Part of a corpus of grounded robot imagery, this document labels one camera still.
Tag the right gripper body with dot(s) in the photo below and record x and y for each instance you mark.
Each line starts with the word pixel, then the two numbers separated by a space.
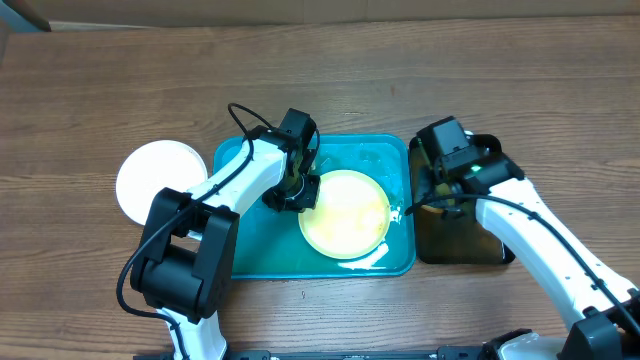
pixel 438 197

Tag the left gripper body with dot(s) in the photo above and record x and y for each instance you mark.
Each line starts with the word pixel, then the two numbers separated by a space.
pixel 293 193

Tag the green rimmed plate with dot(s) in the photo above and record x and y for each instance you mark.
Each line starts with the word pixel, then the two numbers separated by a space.
pixel 351 217

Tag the white plate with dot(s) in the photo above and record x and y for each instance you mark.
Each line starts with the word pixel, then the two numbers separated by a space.
pixel 153 167

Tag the green yellow sponge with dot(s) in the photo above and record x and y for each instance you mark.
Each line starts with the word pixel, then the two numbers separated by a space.
pixel 437 207

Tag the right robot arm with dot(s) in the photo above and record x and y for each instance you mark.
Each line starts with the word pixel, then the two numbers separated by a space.
pixel 599 307

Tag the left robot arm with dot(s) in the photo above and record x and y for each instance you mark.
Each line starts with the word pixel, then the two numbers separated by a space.
pixel 182 268

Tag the black water tray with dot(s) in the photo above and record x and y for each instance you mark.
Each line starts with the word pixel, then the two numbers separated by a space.
pixel 454 237

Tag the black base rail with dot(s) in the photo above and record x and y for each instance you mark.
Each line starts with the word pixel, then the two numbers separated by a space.
pixel 350 355

